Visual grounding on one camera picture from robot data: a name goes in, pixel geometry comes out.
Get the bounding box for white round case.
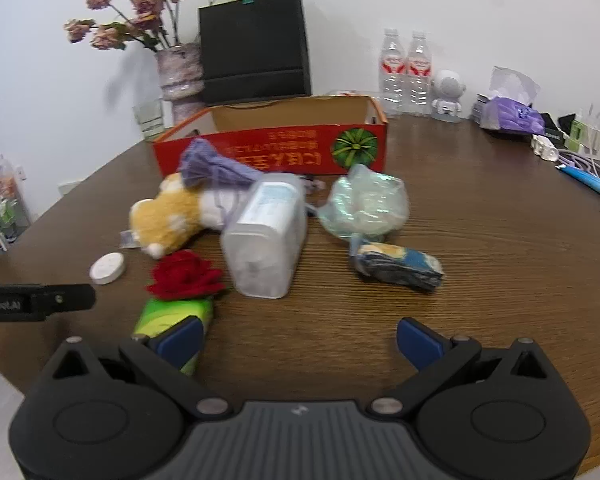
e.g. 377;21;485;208
89;252;127;286

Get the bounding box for black paper bag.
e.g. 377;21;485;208
198;0;313;107

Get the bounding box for dried pink flowers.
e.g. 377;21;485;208
63;0;192;53

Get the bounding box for clear water bottle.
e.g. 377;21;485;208
378;28;407;116
405;30;434;117

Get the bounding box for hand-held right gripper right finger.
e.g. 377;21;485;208
367;316;552;419

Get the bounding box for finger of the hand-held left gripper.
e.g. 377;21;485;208
40;283;97;311

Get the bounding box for clear glass cup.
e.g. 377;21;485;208
132;98;167;142

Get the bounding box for blue toothpaste tube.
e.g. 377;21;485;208
557;164;600;202

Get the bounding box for white astronaut figurine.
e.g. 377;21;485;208
431;69;467;123

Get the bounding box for white charger with cable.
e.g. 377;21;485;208
569;105;600;171

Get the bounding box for tan plush toy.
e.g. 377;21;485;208
129;172;241;260

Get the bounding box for purple drawstring pouch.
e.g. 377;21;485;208
177;139;267;194

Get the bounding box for iridescent plastic bag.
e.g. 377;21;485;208
316;163;411;241

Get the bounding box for blue yellow snack packet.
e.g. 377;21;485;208
349;234;445;293

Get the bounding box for red fabric rose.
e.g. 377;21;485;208
146;250;227;302

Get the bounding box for red cardboard box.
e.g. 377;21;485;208
152;95;390;177

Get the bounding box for cluttered storage rack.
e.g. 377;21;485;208
0;152;31;281

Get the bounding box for purple tissue pack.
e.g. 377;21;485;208
472;66;546;135

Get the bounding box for mottled purple vase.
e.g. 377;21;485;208
156;42;206;127

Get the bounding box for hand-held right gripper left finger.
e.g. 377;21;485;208
52;316;232;419

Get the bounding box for clear plastic container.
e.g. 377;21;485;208
220;172;309;300

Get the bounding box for clear plastic wrapper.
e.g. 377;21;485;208
327;88;381;99

